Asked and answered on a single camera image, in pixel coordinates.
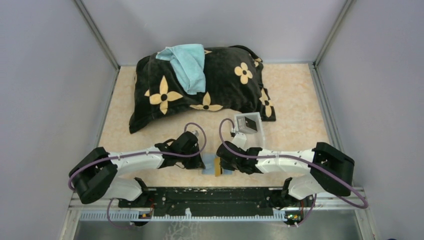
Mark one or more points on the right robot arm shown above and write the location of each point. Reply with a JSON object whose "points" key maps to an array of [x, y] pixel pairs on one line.
{"points": [[321, 169]]}

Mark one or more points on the black pillow with yellow flowers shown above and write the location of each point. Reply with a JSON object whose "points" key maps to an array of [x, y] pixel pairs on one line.
{"points": [[233, 81]]}

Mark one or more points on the white plastic tray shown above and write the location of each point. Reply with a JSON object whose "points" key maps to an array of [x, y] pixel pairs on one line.
{"points": [[253, 140]]}

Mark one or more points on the stack of credit cards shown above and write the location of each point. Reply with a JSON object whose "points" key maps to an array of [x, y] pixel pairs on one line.
{"points": [[247, 125]]}

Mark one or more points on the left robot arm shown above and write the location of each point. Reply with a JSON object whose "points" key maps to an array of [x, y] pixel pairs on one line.
{"points": [[99, 174]]}

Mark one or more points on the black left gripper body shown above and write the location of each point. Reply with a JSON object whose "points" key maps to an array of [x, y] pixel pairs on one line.
{"points": [[190, 163]]}

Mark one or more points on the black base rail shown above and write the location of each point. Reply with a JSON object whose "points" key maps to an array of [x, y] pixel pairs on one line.
{"points": [[216, 201]]}

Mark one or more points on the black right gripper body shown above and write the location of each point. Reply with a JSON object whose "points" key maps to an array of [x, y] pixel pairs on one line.
{"points": [[232, 165]]}

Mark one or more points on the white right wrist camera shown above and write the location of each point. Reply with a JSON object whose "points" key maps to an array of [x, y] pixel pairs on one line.
{"points": [[239, 140]]}

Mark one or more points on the light blue towel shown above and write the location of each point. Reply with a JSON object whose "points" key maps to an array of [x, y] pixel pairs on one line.
{"points": [[188, 62]]}

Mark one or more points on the beige card holder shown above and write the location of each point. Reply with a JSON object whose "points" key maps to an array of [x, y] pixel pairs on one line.
{"points": [[209, 160]]}

